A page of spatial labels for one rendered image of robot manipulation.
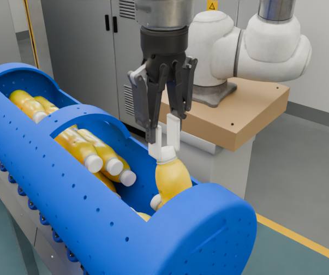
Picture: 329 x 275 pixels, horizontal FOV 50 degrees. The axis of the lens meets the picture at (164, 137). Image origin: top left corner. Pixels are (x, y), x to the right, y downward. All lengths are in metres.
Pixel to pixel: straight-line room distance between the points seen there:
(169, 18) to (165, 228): 0.30
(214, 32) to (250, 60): 0.14
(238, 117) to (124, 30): 1.81
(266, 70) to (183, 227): 0.72
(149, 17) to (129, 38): 2.27
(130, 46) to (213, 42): 1.72
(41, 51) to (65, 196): 1.22
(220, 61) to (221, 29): 0.10
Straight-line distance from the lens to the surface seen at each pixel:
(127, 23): 2.78
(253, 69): 1.15
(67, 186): 0.69
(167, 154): 0.65
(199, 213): 0.54
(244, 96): 1.28
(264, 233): 2.30
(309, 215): 2.51
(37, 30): 1.81
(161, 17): 0.52
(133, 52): 2.80
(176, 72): 0.59
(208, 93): 1.21
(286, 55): 1.13
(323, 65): 3.42
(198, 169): 1.25
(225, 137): 1.11
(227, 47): 1.14
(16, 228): 1.63
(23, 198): 1.10
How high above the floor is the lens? 1.60
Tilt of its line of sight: 31 degrees down
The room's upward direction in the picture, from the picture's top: straight up
